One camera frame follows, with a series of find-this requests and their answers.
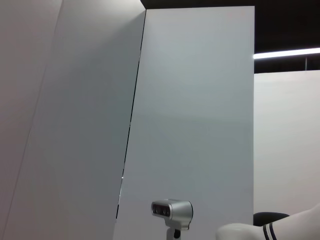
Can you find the ceiling light strip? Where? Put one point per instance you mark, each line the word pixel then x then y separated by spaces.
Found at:
pixel 287 53

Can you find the black office chair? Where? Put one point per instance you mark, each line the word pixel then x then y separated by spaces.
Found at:
pixel 270 217

